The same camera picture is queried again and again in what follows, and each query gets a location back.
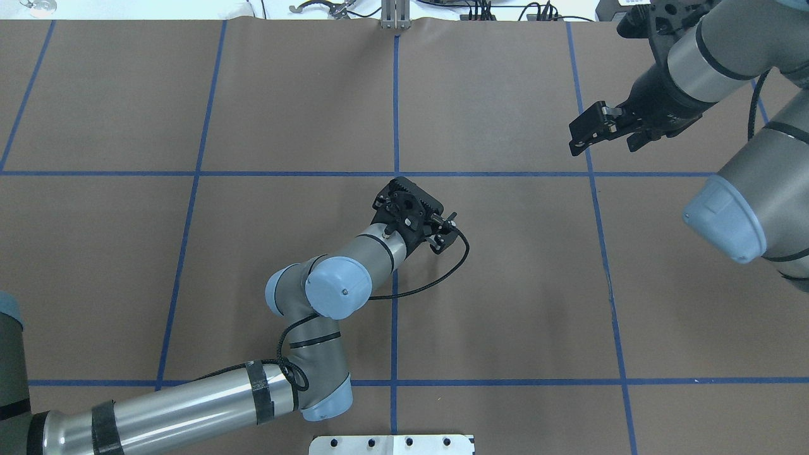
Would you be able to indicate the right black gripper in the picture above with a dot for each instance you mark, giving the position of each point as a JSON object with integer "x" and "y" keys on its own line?
{"x": 657, "y": 98}

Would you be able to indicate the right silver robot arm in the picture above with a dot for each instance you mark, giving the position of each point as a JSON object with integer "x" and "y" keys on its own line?
{"x": 756, "y": 205}

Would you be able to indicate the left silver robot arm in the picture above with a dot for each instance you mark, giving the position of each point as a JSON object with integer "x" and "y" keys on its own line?
{"x": 304, "y": 371}

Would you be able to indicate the black box white label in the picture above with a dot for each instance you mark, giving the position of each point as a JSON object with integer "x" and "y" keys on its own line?
{"x": 614, "y": 10}

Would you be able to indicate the clear tape roll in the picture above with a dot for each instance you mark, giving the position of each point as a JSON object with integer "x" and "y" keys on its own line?
{"x": 40, "y": 8}

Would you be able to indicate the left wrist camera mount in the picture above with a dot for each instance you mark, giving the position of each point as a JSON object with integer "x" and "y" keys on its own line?
{"x": 403, "y": 207}

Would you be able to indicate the aluminium frame post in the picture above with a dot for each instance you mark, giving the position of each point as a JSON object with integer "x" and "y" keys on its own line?
{"x": 395, "y": 15}

